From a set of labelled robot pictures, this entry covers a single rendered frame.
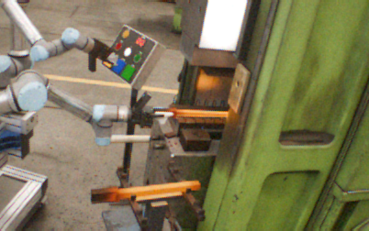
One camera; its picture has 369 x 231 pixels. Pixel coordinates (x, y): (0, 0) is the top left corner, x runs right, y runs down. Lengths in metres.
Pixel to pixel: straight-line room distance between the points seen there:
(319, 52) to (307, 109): 0.23
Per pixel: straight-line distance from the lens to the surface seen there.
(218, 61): 1.64
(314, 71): 1.44
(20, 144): 2.17
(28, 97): 1.52
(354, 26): 1.48
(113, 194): 1.32
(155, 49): 2.08
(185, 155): 1.64
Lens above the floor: 1.80
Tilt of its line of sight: 27 degrees down
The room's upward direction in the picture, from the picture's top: 11 degrees clockwise
